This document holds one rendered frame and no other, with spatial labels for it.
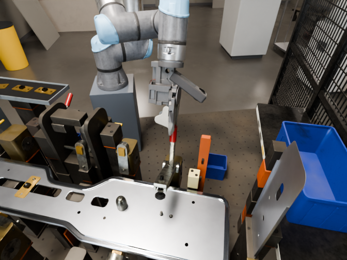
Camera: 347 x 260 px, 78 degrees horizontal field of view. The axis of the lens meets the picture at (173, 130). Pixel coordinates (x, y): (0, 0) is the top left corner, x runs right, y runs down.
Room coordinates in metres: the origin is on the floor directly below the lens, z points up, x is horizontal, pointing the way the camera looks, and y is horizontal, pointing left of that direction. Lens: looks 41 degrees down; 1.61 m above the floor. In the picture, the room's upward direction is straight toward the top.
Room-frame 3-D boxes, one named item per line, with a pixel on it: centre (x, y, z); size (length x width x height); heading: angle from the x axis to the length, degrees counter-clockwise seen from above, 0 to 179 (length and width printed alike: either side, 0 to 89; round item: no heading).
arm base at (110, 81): (0.96, 0.30, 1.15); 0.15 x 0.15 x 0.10
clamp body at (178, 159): (0.50, 0.00, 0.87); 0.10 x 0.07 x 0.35; 168
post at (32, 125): (0.65, 0.54, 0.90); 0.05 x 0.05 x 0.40; 78
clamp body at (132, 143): (0.56, 0.17, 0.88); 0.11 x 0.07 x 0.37; 168
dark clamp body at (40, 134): (0.64, 0.48, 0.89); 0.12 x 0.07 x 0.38; 168
